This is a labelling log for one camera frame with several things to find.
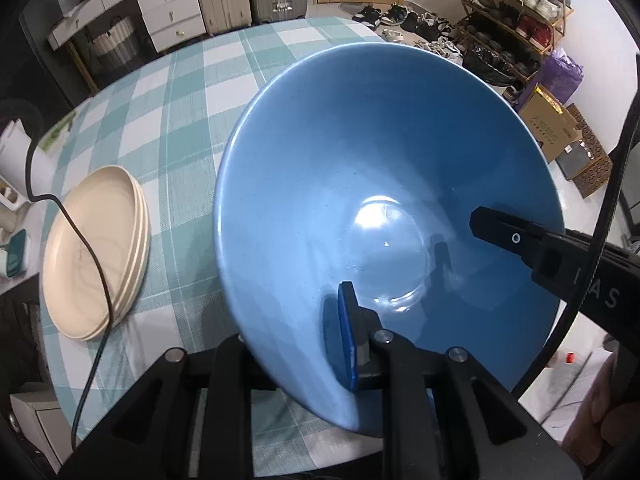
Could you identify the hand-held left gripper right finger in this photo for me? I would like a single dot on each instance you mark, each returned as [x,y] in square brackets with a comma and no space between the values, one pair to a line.
[347,340]

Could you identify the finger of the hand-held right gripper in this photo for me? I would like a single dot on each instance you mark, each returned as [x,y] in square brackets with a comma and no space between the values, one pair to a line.
[505,232]
[615,247]

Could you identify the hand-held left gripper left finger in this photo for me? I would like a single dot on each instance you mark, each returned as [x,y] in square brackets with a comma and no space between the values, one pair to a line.
[225,410]

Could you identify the blue bowl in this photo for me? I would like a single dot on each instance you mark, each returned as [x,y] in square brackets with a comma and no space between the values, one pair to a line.
[375,135]

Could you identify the person's right hand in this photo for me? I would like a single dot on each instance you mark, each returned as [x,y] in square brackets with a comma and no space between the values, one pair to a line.
[595,410]

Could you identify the brown wicker tray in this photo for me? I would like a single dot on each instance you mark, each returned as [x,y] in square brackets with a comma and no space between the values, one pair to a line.
[595,175]

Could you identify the printed cardboard box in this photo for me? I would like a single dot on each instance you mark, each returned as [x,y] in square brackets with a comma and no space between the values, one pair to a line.
[547,125]

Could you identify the purple bag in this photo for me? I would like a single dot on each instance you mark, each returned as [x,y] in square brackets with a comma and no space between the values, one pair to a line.
[565,75]

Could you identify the white box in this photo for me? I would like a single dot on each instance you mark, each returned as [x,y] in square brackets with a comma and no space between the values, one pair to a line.
[35,420]

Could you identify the metal shoe rack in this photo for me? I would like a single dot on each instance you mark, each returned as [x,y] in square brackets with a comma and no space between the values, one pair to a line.
[560,15]

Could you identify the group of shoes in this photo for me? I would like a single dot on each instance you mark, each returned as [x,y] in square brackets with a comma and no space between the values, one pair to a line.
[425,22]

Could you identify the teal-lid food container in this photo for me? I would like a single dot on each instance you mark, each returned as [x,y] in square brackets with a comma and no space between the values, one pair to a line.
[17,250]

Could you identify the grey doormat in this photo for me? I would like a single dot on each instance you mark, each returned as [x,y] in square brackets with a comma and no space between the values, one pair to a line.
[351,6]

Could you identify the teal checked tablecloth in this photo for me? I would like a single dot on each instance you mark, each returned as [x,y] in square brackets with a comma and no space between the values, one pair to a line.
[175,110]

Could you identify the white electric kettle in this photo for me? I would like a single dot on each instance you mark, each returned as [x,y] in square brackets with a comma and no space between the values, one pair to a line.
[20,160]

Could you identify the green packet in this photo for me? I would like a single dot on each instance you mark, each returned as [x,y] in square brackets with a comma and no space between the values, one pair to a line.
[56,132]

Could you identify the woven storage basket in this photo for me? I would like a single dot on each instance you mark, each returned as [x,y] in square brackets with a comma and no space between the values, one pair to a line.
[115,42]

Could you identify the white drawer cabinet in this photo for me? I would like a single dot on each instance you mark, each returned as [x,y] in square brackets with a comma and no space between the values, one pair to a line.
[165,5]

